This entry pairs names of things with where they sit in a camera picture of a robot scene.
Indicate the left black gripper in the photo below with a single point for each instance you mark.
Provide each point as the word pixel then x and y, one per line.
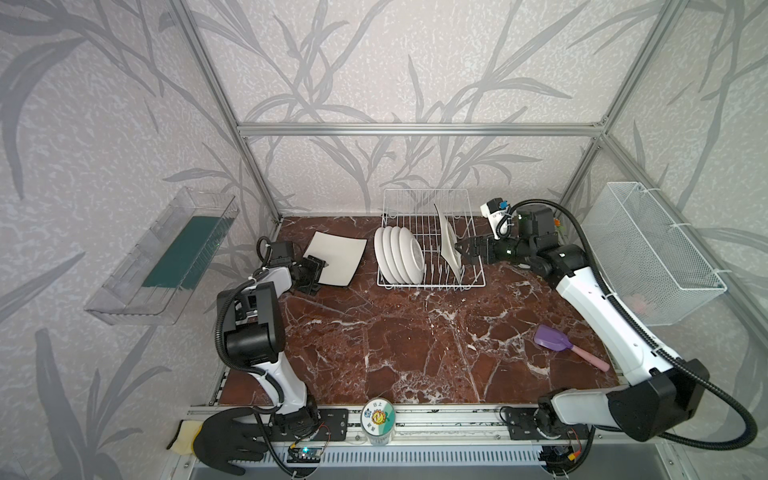
pixel 308 273

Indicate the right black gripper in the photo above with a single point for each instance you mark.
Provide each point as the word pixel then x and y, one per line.
pixel 483 249

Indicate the square white plate black rim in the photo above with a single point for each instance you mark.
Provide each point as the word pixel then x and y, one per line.
pixel 341 255

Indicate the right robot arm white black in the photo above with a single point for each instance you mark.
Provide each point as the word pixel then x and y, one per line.
pixel 662 389

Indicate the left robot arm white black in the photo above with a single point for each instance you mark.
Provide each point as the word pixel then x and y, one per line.
pixel 250 334

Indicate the round white plate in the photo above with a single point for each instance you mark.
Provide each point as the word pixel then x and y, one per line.
pixel 411 256
pixel 397 255
pixel 379 253
pixel 389 268

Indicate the round tape roll green label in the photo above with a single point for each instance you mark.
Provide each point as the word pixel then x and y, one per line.
pixel 378 420

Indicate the left green circuit board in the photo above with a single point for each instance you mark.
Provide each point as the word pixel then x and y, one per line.
pixel 297 454

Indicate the pink object in basket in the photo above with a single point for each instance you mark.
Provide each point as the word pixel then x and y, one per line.
pixel 638 304

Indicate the black glove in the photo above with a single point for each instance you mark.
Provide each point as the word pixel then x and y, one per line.
pixel 224 439

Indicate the yellow sponge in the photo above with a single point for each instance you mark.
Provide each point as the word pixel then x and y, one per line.
pixel 182 443

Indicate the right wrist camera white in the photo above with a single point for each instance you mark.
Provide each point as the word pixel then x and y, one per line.
pixel 497 212

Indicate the white wire dish rack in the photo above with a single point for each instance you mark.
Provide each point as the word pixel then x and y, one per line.
pixel 415 209

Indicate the purple scoop pink handle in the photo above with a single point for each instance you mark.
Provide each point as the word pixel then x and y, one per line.
pixel 556 340

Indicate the clear plastic wall shelf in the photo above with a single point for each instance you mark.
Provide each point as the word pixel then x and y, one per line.
pixel 152 285

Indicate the white mesh wall basket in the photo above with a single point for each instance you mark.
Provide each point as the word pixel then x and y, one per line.
pixel 642 250

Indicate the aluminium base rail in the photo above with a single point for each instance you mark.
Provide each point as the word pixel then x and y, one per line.
pixel 447 435

